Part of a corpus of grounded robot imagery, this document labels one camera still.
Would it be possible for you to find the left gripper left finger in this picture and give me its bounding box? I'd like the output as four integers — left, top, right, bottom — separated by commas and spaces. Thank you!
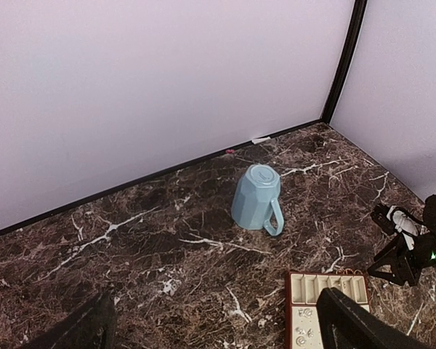
21, 292, 117, 348

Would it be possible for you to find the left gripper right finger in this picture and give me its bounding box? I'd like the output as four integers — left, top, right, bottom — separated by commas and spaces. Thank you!
316, 288, 424, 349

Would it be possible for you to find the light blue upside-down mug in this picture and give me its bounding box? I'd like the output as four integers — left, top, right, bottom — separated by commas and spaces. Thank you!
231, 164, 284, 236

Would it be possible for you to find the rose gold hoop earring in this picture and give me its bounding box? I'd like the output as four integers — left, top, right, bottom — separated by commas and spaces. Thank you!
336, 268, 363, 276

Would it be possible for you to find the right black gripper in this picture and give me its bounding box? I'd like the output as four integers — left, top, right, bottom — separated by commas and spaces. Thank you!
367, 233, 436, 286

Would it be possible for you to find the black right corner post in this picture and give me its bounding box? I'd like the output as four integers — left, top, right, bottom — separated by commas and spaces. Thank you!
320, 0, 368, 124

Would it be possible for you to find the brown jewelry tray cream lining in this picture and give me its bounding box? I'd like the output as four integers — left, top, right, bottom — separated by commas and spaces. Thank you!
285, 270, 371, 349

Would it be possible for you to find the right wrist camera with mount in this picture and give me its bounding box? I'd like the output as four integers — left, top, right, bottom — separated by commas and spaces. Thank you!
370, 194, 436, 251

